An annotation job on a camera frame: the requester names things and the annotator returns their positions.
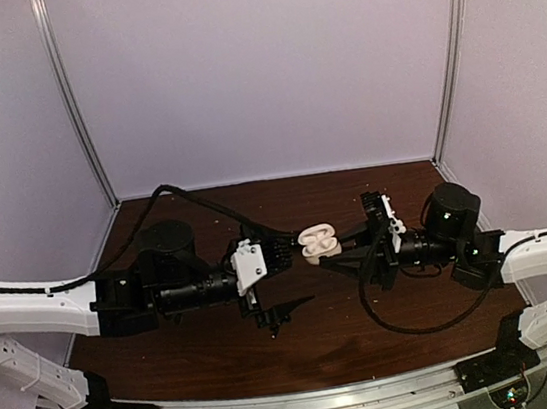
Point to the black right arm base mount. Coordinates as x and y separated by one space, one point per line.
502 370

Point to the left aluminium frame post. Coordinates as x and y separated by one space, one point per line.
71 105

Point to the aluminium frame post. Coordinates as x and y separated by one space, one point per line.
71 105
455 29

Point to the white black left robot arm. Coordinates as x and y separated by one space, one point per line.
166 280

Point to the white earbud charging case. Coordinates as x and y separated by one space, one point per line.
319 241

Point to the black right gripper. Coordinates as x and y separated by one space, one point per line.
380 254

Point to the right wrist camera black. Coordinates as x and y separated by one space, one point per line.
379 211

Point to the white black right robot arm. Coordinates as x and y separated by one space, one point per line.
448 236

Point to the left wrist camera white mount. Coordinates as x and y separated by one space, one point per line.
249 265

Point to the right aluminium frame post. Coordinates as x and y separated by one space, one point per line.
455 29

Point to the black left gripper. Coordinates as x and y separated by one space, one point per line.
273 314

